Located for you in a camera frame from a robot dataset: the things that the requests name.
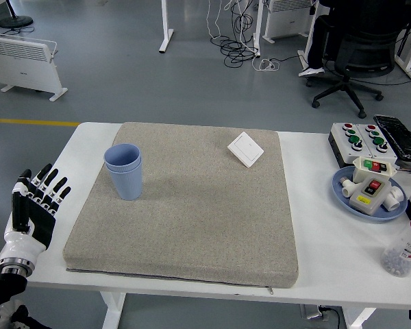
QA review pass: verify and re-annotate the large white pipe fitting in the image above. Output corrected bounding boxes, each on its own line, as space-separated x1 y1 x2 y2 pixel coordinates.
383 186 407 212

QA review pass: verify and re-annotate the blue ribbed plastic cup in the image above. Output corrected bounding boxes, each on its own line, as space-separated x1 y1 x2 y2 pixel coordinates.
103 143 142 171
105 156 145 202

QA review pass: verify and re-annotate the black office chair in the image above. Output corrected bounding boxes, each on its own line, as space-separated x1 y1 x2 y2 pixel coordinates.
306 19 403 119

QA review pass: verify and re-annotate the black round floor stand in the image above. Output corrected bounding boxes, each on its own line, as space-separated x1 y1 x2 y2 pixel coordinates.
0 0 34 29

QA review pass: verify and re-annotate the white desk frame with cables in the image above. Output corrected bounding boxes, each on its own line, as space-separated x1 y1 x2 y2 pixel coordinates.
394 13 411 86

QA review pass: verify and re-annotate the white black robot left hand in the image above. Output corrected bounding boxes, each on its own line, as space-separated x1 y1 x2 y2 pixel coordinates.
0 163 73 267

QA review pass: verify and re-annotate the small white pipe fitting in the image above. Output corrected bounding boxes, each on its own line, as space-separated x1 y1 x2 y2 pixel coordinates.
340 176 358 199

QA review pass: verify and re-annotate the white desk leg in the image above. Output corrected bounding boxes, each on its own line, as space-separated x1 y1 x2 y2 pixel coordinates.
251 0 264 58
158 0 175 54

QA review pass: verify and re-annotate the black keypad device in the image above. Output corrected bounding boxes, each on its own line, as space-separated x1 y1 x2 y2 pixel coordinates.
373 114 411 160

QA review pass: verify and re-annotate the clear jar with red lid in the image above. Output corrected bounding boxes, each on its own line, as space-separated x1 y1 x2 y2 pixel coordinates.
379 212 411 277

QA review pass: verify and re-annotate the blue round plate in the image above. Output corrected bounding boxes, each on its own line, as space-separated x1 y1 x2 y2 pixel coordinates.
331 166 409 224

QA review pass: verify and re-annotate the white cable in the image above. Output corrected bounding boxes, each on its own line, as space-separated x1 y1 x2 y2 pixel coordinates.
205 0 281 73

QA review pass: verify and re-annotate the grey-brown cushion mat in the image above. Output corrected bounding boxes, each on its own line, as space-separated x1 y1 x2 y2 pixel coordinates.
62 121 299 289

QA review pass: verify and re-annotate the black cable bundle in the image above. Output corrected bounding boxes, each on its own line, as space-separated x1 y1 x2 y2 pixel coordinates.
220 0 304 68

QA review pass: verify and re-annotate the power strip under table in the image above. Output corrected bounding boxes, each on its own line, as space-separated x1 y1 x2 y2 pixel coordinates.
300 304 342 322

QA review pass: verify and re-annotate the grey red-black switch box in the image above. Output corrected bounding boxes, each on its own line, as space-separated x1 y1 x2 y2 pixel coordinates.
348 178 394 217

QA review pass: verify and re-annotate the white push-button control box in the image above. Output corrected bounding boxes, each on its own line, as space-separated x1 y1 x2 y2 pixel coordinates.
327 122 368 169
354 123 398 168

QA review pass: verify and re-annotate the white panel heater with feet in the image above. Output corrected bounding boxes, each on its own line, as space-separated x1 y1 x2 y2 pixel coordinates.
0 32 69 102

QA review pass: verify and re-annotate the white wall switch plate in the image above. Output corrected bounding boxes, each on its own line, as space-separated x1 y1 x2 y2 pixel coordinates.
227 131 265 169

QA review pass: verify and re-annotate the white green-red switch box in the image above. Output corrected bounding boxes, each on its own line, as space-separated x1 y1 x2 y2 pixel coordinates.
351 156 399 184

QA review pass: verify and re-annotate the seated person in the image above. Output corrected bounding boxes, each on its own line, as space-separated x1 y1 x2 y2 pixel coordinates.
298 0 411 78

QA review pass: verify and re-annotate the white table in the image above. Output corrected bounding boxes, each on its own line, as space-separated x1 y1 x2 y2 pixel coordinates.
0 121 411 329

